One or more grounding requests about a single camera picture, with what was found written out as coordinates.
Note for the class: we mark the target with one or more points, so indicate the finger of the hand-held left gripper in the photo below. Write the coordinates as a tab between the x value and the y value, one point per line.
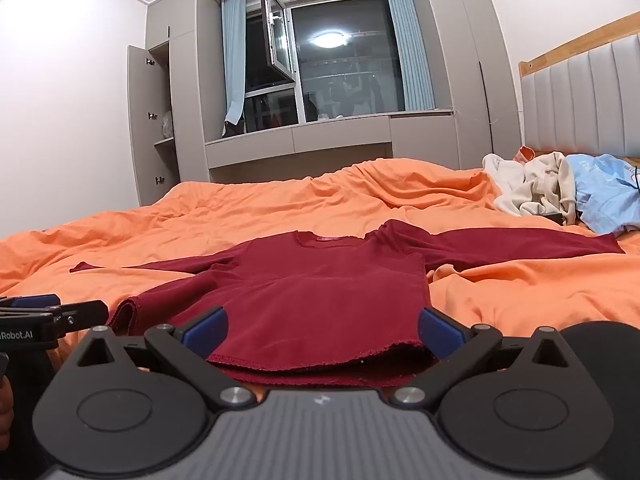
35	301
85	314

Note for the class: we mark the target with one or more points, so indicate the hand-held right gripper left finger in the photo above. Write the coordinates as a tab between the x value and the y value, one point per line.
205	331

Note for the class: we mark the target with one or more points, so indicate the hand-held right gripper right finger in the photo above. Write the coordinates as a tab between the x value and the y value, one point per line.
437	334

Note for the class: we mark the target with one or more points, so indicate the dark red long-sleeved shirt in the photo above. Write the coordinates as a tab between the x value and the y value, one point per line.
310	300

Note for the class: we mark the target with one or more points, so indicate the person's left hand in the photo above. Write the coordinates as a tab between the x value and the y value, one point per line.
5	415

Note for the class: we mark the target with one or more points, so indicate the orange bed sheet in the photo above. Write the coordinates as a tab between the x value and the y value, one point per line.
250	210

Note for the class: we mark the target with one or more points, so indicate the black flat device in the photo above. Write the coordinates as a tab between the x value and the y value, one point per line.
551	217

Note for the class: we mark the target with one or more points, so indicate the beige garment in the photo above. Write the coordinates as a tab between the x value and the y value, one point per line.
530	185

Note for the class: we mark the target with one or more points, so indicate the grey wardrobe door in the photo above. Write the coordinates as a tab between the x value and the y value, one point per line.
145	125

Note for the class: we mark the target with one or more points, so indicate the orange cloth piece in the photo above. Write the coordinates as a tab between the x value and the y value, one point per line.
526	154

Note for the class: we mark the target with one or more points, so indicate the dark cloth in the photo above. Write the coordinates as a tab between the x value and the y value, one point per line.
233	129

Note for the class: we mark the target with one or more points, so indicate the light blue garment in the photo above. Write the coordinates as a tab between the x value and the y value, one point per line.
610	195

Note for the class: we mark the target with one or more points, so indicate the grey padded wooden headboard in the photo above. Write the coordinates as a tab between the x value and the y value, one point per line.
575	100

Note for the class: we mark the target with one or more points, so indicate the light blue curtain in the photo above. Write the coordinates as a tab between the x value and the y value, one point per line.
232	60
407	45

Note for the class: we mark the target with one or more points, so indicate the grey built-in wardrobe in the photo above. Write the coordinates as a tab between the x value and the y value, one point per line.
445	60

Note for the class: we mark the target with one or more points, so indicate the window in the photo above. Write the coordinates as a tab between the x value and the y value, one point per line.
345	70

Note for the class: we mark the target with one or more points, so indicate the open window sash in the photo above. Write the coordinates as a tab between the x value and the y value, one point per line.
277	35

